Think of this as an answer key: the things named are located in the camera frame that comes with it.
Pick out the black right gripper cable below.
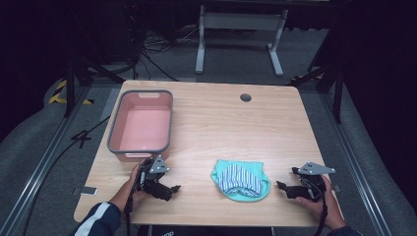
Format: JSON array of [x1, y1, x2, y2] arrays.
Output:
[[303, 178, 329, 236]]

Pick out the person's right hand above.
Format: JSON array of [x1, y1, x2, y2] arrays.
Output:
[[294, 174, 346, 231]]

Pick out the long black floor cable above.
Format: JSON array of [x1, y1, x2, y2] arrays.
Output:
[[20, 115, 112, 236]]

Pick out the white metal stand frame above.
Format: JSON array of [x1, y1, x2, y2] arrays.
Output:
[[195, 4, 289, 78]]

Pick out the black metal stand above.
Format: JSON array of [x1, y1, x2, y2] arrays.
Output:
[[62, 53, 126, 119], [287, 60, 346, 125]]

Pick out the yellow black floor tape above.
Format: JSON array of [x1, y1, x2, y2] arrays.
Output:
[[48, 79, 95, 106]]

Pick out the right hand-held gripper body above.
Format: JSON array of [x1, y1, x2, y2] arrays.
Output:
[[291, 160, 336, 203]]

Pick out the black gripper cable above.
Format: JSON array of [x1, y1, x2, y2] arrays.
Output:
[[123, 158, 154, 236], [303, 178, 329, 236]]

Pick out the person's left hand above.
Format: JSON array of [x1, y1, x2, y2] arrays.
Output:
[[118, 163, 150, 213]]

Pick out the pink plastic basin grey rim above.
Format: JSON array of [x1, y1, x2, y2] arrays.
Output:
[[106, 89, 174, 163]]

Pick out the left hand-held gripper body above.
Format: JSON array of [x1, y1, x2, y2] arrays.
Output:
[[139, 154, 173, 202]]

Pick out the teal striped cloth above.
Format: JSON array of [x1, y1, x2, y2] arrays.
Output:
[[209, 159, 271, 203]]

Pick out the metal floor rail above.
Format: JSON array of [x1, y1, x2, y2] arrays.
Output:
[[0, 83, 123, 236], [319, 91, 394, 236]]

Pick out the bundle of black floor cables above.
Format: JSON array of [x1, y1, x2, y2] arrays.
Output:
[[129, 3, 198, 83]]

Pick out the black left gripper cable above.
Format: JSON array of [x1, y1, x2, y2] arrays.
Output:
[[123, 158, 154, 236]]

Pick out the black tape cross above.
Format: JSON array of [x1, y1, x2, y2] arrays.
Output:
[[71, 129, 92, 149]]

